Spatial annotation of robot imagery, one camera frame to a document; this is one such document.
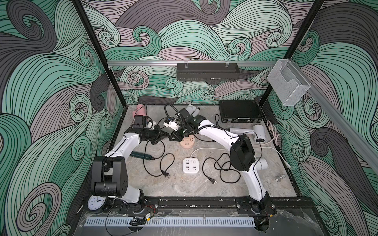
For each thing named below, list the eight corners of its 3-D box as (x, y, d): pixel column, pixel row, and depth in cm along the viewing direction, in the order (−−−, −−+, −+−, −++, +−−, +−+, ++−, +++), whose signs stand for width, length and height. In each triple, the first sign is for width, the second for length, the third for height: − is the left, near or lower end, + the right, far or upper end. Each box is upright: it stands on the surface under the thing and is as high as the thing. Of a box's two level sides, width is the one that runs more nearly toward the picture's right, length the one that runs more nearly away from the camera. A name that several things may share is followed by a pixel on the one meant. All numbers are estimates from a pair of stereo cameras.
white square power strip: (182, 173, 86) (182, 171, 84) (182, 159, 92) (182, 157, 89) (199, 173, 86) (199, 171, 84) (198, 159, 92) (198, 157, 89)
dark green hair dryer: (131, 157, 93) (129, 155, 90) (133, 153, 95) (131, 151, 92) (153, 162, 91) (152, 159, 88) (155, 157, 93) (154, 155, 90)
